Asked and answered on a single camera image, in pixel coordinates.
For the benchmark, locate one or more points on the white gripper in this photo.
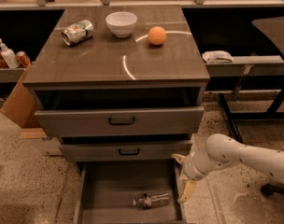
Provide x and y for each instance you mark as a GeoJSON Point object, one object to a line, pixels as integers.
{"type": "Point", "coordinates": [189, 168]}

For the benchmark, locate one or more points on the clear plastic water bottle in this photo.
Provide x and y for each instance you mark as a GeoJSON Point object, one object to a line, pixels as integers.
{"type": "Point", "coordinates": [151, 200]}

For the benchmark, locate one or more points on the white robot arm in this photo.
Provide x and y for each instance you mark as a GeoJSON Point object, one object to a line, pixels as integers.
{"type": "Point", "coordinates": [221, 151]}

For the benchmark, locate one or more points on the middle grey drawer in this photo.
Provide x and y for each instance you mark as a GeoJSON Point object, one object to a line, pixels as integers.
{"type": "Point", "coordinates": [125, 151]}

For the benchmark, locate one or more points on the grey drawer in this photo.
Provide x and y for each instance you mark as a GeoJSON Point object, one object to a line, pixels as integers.
{"type": "Point", "coordinates": [107, 190]}
{"type": "Point", "coordinates": [120, 122]}
{"type": "Point", "coordinates": [125, 151]}

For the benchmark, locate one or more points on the top grey drawer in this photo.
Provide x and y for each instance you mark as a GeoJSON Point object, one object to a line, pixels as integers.
{"type": "Point", "coordinates": [120, 122]}

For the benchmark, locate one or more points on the bottom grey drawer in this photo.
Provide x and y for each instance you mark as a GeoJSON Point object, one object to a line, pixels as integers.
{"type": "Point", "coordinates": [107, 190]}

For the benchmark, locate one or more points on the grey drawer cabinet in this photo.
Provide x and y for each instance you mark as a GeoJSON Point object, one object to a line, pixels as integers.
{"type": "Point", "coordinates": [106, 72]}

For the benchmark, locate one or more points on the white pump bottle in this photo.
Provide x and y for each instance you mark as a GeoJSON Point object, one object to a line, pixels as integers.
{"type": "Point", "coordinates": [8, 55]}

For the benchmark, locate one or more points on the black chair base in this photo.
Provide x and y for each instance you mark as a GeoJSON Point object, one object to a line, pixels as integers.
{"type": "Point", "coordinates": [268, 190]}

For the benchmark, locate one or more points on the folded white cloth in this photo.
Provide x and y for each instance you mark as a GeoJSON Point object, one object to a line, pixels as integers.
{"type": "Point", "coordinates": [217, 56]}

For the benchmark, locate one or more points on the orange fruit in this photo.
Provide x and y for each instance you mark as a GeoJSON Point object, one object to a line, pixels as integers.
{"type": "Point", "coordinates": [156, 36]}

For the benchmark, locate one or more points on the white box on floor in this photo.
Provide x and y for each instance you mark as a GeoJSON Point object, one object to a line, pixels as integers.
{"type": "Point", "coordinates": [47, 146]}

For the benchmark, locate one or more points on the white bowl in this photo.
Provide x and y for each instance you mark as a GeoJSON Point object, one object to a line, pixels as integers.
{"type": "Point", "coordinates": [121, 24]}

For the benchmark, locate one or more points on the dark side table top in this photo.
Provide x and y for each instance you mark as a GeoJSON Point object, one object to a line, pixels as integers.
{"type": "Point", "coordinates": [273, 28]}

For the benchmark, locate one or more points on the crushed green soda can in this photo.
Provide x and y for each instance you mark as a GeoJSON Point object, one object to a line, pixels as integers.
{"type": "Point", "coordinates": [77, 32]}

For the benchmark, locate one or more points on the brown cardboard box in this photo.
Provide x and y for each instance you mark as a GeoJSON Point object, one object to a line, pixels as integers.
{"type": "Point", "coordinates": [20, 106]}

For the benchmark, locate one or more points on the black table leg frame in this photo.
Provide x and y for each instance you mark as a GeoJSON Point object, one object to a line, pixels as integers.
{"type": "Point", "coordinates": [270, 113]}

